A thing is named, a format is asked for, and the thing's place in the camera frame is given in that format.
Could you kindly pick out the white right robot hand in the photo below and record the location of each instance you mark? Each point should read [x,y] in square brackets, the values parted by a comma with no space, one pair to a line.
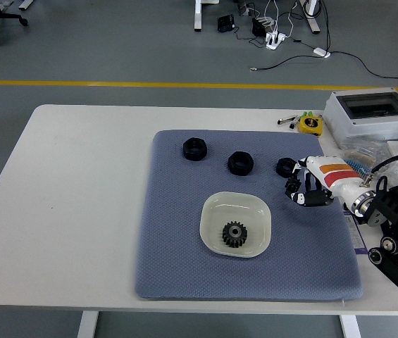
[339,176]

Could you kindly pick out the large black hex nut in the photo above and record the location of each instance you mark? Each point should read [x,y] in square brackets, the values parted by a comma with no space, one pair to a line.
[188,153]
[234,168]

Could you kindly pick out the black gear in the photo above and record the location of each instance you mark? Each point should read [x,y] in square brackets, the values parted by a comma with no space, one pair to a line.
[229,238]

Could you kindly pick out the small black hex nut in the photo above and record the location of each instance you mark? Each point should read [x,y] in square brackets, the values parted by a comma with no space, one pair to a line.
[282,168]

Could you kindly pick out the black box device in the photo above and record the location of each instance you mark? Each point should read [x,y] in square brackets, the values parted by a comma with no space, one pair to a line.
[225,23]

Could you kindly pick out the bag of blue resistors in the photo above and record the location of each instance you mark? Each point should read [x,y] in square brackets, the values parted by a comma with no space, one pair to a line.
[364,163]

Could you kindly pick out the yellow tape measure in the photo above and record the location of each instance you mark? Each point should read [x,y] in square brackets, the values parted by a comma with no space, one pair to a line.
[310,125]

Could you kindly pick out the purple-edged label sheet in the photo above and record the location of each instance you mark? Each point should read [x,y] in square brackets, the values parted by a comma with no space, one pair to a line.
[355,236]

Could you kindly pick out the white floor adapter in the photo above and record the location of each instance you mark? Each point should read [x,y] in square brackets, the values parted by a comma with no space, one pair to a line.
[321,52]

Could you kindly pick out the white square dish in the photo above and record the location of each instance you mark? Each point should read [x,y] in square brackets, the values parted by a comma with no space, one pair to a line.
[212,214]

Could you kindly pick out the white power strip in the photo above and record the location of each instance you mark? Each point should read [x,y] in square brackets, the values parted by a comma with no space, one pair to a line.
[275,39]

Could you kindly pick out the white table leg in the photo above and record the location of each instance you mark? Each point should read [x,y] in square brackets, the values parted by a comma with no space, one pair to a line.
[350,327]
[87,325]

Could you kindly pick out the white desk leg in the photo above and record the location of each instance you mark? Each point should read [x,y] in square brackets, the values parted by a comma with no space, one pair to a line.
[198,15]
[312,21]

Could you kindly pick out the black power adapter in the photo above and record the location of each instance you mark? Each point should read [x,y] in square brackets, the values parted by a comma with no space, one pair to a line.
[258,27]

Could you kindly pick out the blue-grey quilted mat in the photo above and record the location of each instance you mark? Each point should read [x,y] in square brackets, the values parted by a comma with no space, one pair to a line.
[170,225]

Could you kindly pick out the grey electrical enclosure box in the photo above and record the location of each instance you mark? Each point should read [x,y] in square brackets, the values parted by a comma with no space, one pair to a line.
[367,126]

